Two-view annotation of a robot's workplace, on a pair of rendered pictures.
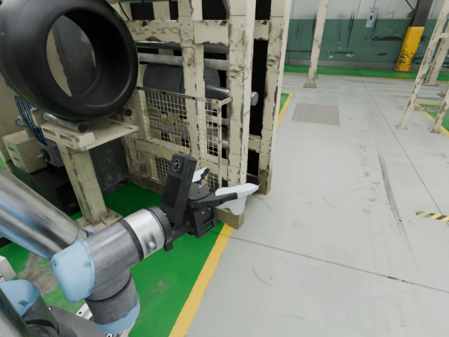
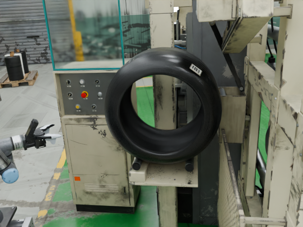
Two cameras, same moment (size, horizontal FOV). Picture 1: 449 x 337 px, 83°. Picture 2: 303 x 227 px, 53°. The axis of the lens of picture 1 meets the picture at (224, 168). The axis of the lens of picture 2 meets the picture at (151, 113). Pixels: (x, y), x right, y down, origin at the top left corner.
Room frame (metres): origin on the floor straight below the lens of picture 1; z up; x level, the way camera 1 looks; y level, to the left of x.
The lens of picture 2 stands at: (0.68, -0.64, 1.71)
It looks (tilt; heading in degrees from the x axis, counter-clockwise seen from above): 20 degrees down; 66
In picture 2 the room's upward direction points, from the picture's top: 3 degrees counter-clockwise
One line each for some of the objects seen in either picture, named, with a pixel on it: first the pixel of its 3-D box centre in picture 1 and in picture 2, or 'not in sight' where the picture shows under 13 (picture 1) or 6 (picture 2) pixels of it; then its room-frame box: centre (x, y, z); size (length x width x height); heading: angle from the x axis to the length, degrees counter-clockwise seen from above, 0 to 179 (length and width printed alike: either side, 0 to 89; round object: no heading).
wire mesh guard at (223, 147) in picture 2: (164, 143); (226, 216); (1.54, 0.40, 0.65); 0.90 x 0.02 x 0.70; 58
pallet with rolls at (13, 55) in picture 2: not in sight; (16, 66); (0.73, 7.68, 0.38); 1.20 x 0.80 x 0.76; 79
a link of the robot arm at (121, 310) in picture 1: (109, 291); not in sight; (0.28, 0.20, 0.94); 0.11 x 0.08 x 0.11; 45
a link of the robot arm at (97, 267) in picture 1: (98, 260); not in sight; (0.26, 0.19, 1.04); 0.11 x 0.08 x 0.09; 135
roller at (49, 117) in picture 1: (63, 122); (141, 151); (1.26, 0.84, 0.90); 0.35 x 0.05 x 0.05; 58
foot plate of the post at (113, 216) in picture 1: (97, 218); not in sight; (1.50, 1.00, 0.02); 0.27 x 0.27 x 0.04; 58
